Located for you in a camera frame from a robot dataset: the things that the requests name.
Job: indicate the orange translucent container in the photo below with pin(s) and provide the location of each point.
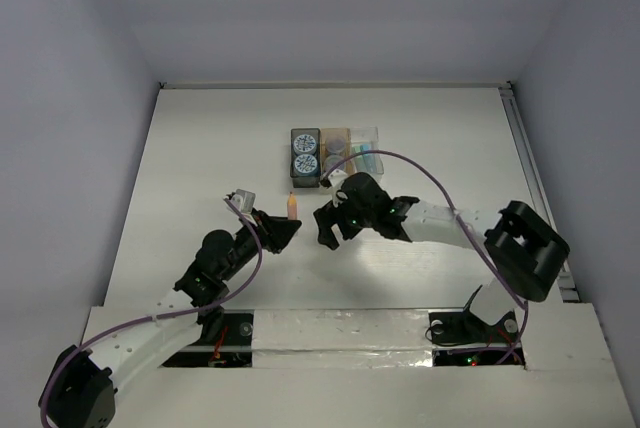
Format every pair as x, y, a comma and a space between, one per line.
328, 132

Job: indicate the orange highlighter pen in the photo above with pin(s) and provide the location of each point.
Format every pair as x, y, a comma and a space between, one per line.
292, 207

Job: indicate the paper clip tub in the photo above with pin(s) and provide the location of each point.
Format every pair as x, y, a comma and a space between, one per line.
336, 145
333, 162

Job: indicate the aluminium side rail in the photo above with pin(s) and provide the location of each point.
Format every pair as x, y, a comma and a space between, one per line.
565, 281

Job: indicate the blue cleaning gel jar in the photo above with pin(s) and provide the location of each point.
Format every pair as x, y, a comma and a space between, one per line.
304, 143

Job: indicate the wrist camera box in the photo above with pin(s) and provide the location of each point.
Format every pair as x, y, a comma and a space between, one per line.
242, 200
331, 183

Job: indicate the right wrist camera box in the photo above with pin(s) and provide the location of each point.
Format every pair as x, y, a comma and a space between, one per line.
331, 183

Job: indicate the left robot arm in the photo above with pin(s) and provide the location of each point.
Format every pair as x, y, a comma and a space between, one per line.
90, 381

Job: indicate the grey translucent container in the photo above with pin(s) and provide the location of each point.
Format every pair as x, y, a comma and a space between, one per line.
305, 182

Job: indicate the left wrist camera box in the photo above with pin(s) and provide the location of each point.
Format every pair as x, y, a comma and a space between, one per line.
242, 200

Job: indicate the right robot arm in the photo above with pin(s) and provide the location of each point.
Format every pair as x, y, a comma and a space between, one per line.
525, 254

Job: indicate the blue highlighter pen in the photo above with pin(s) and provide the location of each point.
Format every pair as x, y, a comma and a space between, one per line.
371, 159

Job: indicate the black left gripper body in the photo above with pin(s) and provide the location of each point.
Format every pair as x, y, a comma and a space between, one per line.
267, 233

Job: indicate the clear plastic container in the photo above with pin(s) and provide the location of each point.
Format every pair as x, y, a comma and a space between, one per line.
364, 140

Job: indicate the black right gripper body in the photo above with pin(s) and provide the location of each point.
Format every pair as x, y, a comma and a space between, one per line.
348, 218

